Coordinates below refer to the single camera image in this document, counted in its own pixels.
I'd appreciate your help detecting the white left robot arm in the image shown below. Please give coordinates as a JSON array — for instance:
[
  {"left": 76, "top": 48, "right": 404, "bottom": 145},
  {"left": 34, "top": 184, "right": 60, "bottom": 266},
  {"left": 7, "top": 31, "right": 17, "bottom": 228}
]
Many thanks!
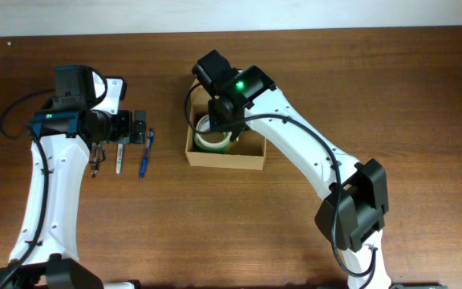
[{"left": 0, "top": 65, "right": 146, "bottom": 289}]

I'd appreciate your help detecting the green tape roll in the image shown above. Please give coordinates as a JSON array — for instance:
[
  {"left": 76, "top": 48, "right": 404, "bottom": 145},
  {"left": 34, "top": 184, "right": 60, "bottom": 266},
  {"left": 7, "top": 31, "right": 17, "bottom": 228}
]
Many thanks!
[{"left": 193, "top": 134, "right": 230, "bottom": 153}]

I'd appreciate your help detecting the open cardboard box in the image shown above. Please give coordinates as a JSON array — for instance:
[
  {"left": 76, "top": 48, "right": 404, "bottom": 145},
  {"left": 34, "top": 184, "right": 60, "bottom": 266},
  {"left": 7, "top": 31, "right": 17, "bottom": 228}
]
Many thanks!
[{"left": 184, "top": 86, "right": 266, "bottom": 170}]

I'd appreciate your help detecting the blue ballpoint pen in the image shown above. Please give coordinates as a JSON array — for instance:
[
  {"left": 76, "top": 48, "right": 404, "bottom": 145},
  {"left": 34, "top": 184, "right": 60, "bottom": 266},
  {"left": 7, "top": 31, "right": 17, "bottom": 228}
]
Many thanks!
[{"left": 139, "top": 128, "right": 154, "bottom": 180}]

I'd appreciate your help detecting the white black marker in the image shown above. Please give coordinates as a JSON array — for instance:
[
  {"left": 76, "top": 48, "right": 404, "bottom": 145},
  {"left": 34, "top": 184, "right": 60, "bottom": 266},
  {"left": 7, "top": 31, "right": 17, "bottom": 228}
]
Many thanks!
[{"left": 115, "top": 144, "right": 124, "bottom": 174}]

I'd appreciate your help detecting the cream masking tape roll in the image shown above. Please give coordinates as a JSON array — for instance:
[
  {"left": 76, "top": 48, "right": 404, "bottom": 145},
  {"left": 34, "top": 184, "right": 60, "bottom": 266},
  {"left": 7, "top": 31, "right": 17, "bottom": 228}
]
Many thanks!
[{"left": 196, "top": 115, "right": 231, "bottom": 142}]

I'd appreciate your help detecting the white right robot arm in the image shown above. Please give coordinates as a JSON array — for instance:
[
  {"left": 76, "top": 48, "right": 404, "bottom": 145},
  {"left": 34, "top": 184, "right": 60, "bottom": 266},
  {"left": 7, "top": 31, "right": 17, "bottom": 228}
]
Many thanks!
[{"left": 192, "top": 50, "right": 391, "bottom": 288}]

